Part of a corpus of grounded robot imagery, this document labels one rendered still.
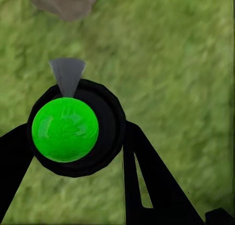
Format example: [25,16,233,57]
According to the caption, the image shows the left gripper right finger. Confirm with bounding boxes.
[122,121,204,225]

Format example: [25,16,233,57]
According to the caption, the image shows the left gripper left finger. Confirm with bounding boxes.
[0,125,34,224]

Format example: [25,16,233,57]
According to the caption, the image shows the pesticide atomizer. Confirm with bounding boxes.
[27,58,127,178]

